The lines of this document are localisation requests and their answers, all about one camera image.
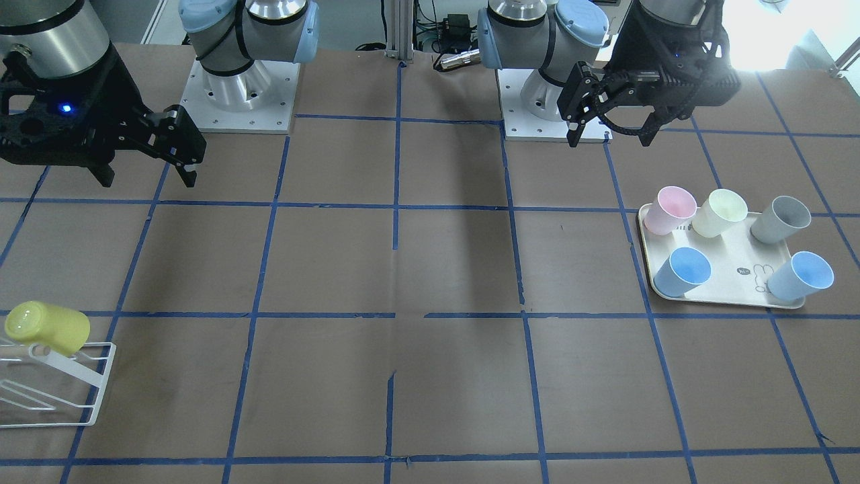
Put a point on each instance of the silver cylinder device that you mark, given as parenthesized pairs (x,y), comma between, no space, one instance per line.
(446,63)

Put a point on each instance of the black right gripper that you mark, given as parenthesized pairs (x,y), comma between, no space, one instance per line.
(107,93)

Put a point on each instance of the grey plastic cup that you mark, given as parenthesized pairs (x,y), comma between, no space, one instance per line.
(785,216)

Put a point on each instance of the white wire cup rack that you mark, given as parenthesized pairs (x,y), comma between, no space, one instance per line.
(41,388)

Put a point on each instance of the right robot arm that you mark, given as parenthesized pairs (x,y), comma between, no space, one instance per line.
(64,38)

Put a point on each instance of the blue plastic cup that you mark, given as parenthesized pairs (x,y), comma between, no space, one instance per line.
(804,274)
(685,269)

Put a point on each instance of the blue plastic cup near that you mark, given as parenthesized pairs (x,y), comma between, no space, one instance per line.
(685,269)

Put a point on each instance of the pink plastic cup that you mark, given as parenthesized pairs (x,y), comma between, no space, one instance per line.
(672,207)

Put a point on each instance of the yellow plastic cup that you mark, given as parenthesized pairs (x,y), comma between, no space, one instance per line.
(61,329)

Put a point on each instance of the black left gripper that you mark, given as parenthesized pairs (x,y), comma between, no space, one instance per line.
(637,52)

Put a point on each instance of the pale green plastic cup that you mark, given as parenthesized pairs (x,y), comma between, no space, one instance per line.
(721,210)

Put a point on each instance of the cream serving tray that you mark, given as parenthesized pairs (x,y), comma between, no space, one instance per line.
(741,265)

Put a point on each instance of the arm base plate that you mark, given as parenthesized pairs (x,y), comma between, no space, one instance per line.
(529,105)
(258,101)

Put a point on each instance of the blue plastic cup far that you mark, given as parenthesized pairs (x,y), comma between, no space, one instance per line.
(804,274)

